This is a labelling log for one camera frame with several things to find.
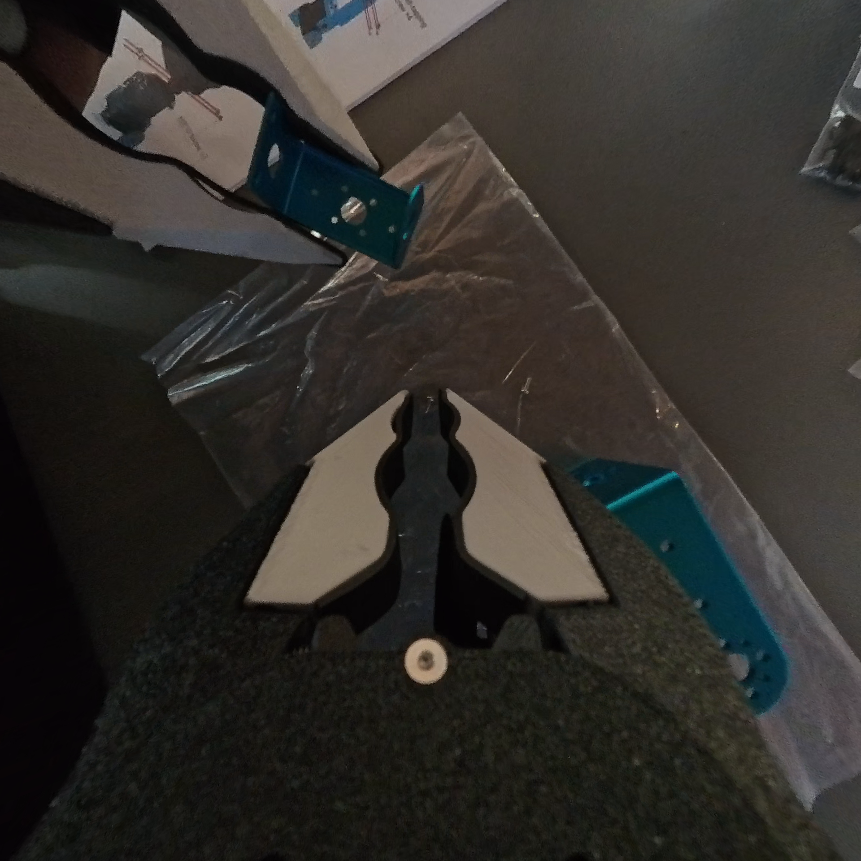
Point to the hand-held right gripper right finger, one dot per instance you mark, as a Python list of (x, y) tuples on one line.
[(531, 531)]

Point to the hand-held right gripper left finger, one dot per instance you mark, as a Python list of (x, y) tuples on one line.
[(329, 531)]

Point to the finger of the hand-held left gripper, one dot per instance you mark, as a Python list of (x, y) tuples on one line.
[(101, 181), (269, 47)]

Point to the small blue U bracket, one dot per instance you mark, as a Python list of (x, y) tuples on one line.
[(316, 181)]

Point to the large blue U bracket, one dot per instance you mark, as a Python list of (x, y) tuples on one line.
[(706, 572)]

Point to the dark grey desk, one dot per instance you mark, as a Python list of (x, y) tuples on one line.
[(672, 168)]

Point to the white instruction manual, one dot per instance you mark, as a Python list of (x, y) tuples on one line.
[(377, 40)]

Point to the clear plastic bag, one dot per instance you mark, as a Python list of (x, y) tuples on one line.
[(538, 303)]

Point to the person's black clothing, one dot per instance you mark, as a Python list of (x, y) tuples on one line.
[(27, 605)]

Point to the pile of small screw bags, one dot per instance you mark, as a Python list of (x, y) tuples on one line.
[(834, 148)]

